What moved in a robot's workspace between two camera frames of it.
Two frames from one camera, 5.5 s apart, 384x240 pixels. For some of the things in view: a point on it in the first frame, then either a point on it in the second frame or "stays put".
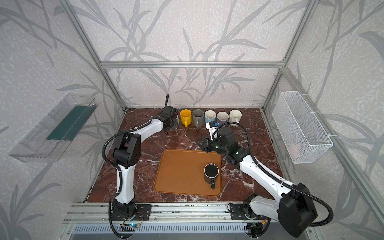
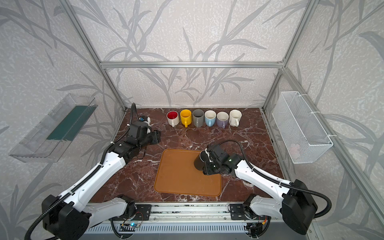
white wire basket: (303, 138) stays put
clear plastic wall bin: (46, 142) stays put
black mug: (211, 172) to (199, 161)
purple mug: (222, 117) stays put
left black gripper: (172, 124) to (152, 137)
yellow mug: (185, 115) stays put
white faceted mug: (235, 115) stays put
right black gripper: (205, 144) to (208, 162)
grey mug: (198, 116) stays put
